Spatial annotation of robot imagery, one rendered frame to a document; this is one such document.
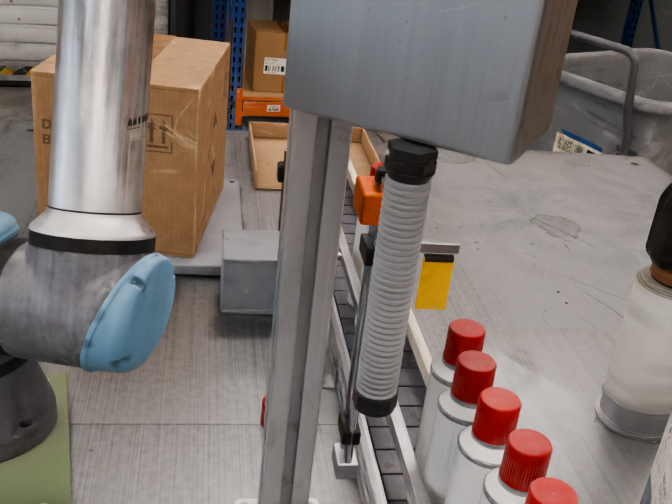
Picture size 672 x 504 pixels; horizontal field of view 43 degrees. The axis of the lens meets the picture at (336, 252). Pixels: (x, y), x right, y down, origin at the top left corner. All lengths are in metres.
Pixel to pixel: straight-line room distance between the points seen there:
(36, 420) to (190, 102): 0.52
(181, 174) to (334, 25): 0.74
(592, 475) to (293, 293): 0.42
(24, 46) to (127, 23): 4.33
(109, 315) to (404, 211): 0.32
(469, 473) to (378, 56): 0.33
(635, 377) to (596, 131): 2.14
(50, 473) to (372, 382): 0.40
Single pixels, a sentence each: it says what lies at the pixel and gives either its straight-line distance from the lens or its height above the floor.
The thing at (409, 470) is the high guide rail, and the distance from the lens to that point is 0.79.
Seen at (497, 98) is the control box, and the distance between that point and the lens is 0.54.
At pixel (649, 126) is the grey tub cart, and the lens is 3.00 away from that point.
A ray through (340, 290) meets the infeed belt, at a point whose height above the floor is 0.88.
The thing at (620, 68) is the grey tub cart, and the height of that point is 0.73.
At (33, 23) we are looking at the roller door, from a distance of 5.09.
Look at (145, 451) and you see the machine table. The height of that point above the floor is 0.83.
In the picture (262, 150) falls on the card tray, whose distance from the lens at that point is 1.85.
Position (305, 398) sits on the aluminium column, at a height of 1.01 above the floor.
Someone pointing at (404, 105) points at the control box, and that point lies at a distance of 0.56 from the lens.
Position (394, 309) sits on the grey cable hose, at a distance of 0.60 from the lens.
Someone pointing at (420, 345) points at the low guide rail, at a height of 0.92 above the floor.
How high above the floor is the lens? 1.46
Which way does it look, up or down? 26 degrees down
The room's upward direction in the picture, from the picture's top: 7 degrees clockwise
